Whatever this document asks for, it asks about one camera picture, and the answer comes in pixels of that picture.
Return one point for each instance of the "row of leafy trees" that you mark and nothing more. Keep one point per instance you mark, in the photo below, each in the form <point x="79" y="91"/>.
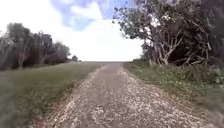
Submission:
<point x="173" y="33"/>

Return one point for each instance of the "grey gravel path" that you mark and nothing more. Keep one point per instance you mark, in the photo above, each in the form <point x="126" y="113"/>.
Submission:
<point x="113" y="100"/>

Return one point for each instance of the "grass verge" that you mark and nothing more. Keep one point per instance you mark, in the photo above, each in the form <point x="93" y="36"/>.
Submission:
<point x="180" y="80"/>

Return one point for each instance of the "grass field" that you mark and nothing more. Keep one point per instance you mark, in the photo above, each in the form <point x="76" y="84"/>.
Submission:
<point x="36" y="83"/>

